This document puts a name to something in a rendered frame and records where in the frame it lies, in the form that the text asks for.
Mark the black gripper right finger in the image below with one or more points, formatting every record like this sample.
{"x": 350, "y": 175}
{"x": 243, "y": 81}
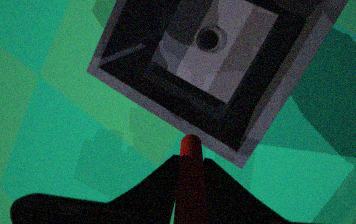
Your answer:
{"x": 230, "y": 203}

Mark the red peg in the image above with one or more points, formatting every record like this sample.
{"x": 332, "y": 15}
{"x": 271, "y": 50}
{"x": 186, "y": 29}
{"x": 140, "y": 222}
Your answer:
{"x": 191, "y": 196}

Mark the grey square plate with hole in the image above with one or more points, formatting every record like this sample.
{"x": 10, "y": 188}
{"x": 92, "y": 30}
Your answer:
{"x": 239, "y": 27}

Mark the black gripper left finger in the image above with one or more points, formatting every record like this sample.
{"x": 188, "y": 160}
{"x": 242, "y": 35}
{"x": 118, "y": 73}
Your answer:
{"x": 149, "y": 202}

